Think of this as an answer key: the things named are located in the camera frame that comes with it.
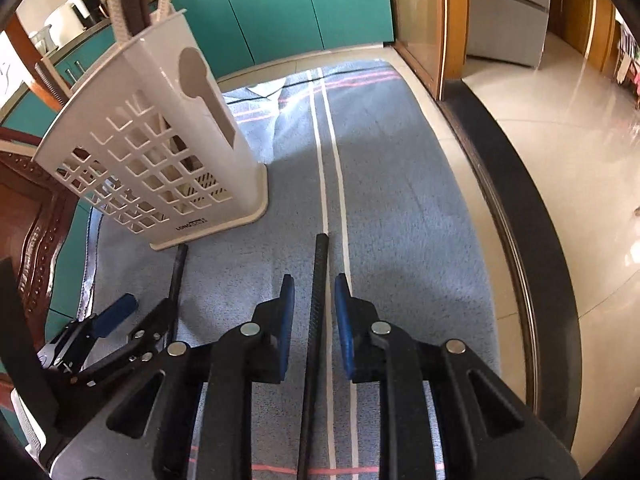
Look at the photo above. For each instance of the black door sill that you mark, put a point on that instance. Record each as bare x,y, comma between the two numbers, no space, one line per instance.
525,260

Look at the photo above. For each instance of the grey refrigerator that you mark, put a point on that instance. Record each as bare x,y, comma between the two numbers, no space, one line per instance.
505,20

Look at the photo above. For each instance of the dark wooden chair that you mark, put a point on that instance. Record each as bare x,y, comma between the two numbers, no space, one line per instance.
30,210

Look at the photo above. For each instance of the teal lower kitchen cabinets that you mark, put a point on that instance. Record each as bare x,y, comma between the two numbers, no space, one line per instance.
300,5

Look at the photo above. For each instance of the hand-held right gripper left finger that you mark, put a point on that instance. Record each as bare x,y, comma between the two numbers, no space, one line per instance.
286,320

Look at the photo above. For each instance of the white plastic laundry basket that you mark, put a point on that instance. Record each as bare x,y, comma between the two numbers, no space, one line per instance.
150,110

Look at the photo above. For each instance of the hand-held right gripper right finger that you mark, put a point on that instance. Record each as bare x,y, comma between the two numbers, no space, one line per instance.
345,330

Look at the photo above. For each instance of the wooden framed glass sliding door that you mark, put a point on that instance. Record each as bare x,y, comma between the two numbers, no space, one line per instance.
455,20

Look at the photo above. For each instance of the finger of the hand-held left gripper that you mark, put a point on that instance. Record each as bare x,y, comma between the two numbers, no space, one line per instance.
117,307
155,325

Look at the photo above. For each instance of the blue striped cloth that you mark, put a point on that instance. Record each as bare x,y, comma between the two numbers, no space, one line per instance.
400,210

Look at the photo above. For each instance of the white electric kettle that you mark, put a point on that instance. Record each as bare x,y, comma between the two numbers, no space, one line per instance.
65,17

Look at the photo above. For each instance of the black chopstick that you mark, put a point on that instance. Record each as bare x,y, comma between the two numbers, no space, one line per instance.
317,285
179,270

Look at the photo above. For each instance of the black countertop appliance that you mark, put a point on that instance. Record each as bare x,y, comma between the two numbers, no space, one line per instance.
94,9

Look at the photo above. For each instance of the wooden door frame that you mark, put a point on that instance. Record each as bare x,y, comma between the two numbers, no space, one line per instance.
590,15

